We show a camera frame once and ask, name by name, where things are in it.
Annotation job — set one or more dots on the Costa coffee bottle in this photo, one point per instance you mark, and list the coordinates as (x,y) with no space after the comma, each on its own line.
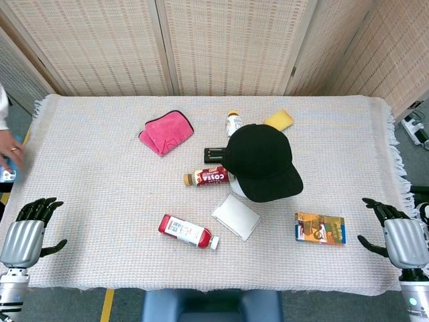
(207,177)

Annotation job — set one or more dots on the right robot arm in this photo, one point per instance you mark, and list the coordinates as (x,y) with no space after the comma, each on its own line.
(417,295)

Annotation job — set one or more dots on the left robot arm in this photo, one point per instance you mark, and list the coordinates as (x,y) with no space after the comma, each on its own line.
(11,293)

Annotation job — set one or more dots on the person's hand with ring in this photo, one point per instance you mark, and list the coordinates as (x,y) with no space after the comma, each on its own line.
(12,156)

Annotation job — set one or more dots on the pink folded towel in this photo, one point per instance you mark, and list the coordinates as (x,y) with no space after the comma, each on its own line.
(166,132)

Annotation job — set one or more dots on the blue white packet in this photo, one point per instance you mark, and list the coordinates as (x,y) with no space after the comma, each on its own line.
(6,167)

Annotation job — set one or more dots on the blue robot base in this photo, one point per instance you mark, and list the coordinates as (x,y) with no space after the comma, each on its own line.
(212,306)

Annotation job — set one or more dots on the wooden folding screen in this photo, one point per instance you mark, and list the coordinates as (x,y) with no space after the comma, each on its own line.
(214,47)

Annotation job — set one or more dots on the yellow sponge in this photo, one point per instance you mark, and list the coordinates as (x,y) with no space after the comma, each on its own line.
(279,120)

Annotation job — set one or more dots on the white plastic card holder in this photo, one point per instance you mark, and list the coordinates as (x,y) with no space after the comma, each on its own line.
(235,216)

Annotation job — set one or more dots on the black rectangular box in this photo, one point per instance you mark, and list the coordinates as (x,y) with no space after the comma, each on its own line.
(215,155)

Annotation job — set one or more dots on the red drink bottle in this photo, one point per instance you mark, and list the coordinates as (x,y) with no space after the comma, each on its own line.
(187,231)

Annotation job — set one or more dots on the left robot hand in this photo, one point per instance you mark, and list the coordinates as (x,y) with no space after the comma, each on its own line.
(23,237)

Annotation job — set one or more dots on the white sleeve forearm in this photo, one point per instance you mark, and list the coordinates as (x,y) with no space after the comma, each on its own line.
(2,107)

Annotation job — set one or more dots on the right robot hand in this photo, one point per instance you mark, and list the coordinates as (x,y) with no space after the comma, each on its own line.
(403,241)

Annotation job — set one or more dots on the white woven tablecloth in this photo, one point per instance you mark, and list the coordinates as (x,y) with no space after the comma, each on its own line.
(207,208)

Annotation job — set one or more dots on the orange blue snack box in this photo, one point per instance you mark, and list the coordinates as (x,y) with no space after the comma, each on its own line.
(320,228)

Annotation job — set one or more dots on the milk tea bottle yellow cap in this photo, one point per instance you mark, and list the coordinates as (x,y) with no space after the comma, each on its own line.
(233,123)

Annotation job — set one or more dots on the black baseball cap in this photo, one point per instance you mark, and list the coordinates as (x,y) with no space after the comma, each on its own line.
(263,162)

